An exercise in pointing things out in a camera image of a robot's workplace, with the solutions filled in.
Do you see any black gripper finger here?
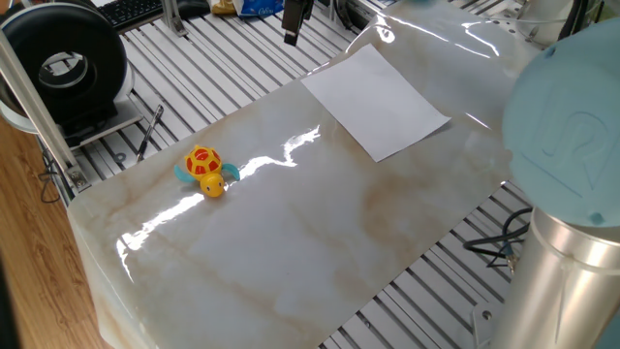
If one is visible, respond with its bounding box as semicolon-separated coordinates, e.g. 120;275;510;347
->
281;0;303;48
298;0;316;31

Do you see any white paper sheet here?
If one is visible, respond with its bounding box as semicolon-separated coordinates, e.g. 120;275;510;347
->
300;43;452;164

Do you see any blue snack bag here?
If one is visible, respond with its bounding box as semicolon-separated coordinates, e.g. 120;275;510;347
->
232;0;288;18

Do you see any yellow snack bag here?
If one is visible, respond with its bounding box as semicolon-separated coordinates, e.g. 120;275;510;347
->
210;0;239;16

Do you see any black computer mouse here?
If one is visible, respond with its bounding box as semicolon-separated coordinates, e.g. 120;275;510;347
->
176;0;212;21

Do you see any black keyboard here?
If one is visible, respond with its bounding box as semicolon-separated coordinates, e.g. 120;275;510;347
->
96;0;166;33

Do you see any yellow red toy turtle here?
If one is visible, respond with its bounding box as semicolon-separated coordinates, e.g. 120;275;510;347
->
173;144;242;199

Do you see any black pen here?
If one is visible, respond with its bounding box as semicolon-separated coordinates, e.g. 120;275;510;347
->
136;104;165;163

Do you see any black round blower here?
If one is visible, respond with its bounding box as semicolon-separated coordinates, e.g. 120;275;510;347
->
0;1;135;146

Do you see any marble pattern table mat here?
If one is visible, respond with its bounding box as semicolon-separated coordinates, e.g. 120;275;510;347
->
67;0;543;349

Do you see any metal mounting plate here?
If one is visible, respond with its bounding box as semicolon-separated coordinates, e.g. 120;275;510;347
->
471;302;505;349

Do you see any short aluminium post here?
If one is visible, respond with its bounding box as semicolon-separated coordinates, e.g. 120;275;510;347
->
159;0;190;38

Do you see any grey base plate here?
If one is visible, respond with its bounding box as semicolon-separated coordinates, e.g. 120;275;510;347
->
62;99;144;149

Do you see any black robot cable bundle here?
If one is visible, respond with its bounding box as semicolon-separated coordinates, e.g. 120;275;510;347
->
556;0;590;43

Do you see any aluminium frame post with bracket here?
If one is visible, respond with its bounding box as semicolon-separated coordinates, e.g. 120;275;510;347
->
0;28;92;195

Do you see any black floor cable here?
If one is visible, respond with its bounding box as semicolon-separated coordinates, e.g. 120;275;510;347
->
37;148;62;205

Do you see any black cable under arm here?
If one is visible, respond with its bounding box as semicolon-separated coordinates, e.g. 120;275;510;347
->
462;206;534;270

